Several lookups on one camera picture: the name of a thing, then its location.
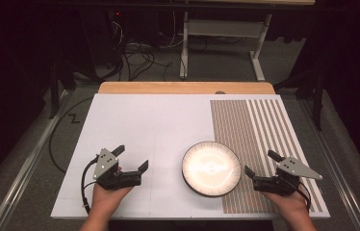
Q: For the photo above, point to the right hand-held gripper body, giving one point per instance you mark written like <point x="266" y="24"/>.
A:
<point x="293" y="167"/>

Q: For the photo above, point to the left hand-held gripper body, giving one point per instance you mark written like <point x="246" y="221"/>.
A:
<point x="105" y="163"/>

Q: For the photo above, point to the white plate with dark rim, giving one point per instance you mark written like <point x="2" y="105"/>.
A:
<point x="212" y="195"/>
<point x="211" y="168"/>

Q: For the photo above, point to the person's left hand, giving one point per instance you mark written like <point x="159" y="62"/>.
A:
<point x="106" y="199"/>

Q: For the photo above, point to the person's right hand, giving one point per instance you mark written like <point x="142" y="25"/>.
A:
<point x="292" y="203"/>

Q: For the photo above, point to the white table cover board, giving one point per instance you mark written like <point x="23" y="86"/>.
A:
<point x="152" y="122"/>

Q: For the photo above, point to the brown striped placemat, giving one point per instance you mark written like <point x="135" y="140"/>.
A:
<point x="232" y="122"/>

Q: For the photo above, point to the black stand leg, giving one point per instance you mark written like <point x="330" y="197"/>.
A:
<point x="319" y="102"/>
<point x="55" y="93"/>

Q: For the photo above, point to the wooden table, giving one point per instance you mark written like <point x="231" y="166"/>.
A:
<point x="168" y="87"/>

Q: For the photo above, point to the aluminium floor rail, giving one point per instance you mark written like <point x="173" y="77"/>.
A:
<point x="24" y="173"/>
<point x="339" y="173"/>

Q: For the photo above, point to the white metal stand frame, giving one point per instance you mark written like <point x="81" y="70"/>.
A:
<point x="223" y="28"/>

